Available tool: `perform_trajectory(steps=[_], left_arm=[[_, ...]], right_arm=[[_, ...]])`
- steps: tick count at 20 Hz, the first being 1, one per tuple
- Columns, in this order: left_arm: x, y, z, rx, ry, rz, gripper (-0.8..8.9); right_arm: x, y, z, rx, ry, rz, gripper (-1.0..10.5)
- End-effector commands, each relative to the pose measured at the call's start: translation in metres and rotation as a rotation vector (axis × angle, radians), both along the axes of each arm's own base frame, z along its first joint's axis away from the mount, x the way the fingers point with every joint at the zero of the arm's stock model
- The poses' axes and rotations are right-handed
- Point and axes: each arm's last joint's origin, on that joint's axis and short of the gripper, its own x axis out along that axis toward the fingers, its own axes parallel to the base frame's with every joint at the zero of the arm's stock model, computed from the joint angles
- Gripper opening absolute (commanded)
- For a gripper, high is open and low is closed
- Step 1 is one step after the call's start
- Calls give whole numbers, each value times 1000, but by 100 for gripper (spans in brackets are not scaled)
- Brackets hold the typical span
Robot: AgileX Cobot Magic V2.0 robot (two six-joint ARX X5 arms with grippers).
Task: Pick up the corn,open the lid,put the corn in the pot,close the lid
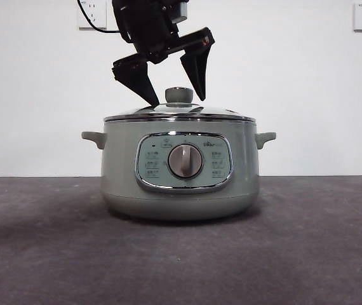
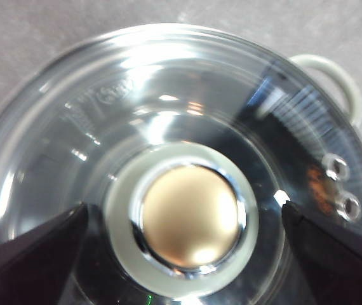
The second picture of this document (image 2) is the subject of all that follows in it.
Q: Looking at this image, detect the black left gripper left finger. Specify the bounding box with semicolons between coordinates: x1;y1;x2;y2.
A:
0;203;90;305

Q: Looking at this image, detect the green electric cooking pot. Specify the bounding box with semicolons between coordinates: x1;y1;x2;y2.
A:
257;54;362;127

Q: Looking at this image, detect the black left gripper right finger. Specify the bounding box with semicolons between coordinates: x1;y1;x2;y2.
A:
281;200;362;305

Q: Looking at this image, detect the glass lid with green knob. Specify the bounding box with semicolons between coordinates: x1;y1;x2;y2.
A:
0;22;362;305

